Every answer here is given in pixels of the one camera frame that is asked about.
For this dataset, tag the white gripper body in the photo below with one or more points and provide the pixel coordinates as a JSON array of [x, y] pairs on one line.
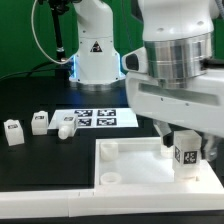
[[199, 107]]

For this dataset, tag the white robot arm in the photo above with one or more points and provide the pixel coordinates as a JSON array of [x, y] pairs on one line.
[[173, 78]]

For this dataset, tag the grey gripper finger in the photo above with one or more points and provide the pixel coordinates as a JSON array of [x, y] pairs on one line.
[[164, 131], [210, 146]]

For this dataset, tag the white L-shaped fence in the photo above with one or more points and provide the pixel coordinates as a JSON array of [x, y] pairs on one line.
[[90, 202]]

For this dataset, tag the black camera stand pole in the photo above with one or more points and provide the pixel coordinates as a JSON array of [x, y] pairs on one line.
[[58, 8]]

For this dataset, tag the white square tabletop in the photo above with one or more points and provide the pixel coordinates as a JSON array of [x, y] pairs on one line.
[[140, 166]]

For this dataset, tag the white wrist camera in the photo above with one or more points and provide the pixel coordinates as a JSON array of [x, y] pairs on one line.
[[136, 61]]

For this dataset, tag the white sheet with markers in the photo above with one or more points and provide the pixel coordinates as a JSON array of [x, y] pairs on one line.
[[97, 118]]

